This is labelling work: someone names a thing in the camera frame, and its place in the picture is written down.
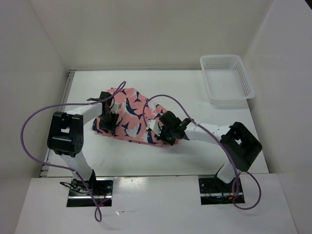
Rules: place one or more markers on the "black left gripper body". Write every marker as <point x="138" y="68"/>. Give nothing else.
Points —
<point x="107" y="121"/>

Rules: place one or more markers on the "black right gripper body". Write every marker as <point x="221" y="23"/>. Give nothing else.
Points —
<point x="166" y="135"/>

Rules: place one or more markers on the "pink shark print shorts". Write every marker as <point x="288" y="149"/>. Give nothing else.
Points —
<point x="130" y="125"/>

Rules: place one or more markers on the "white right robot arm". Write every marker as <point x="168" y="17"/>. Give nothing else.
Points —
<point x="239" y="144"/>

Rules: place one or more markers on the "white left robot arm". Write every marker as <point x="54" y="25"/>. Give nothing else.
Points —
<point x="66" y="134"/>

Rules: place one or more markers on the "white perforated plastic basket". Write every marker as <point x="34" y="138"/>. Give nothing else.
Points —
<point x="227" y="79"/>

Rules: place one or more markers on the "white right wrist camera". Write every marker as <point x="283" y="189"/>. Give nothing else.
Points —
<point x="153" y="125"/>

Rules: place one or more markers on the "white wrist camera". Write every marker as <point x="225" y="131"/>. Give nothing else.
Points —
<point x="153" y="125"/>
<point x="115" y="106"/>

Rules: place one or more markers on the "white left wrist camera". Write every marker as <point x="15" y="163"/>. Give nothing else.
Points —
<point x="115" y="106"/>

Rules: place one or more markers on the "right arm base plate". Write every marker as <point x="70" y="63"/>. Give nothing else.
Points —
<point x="213" y="191"/>

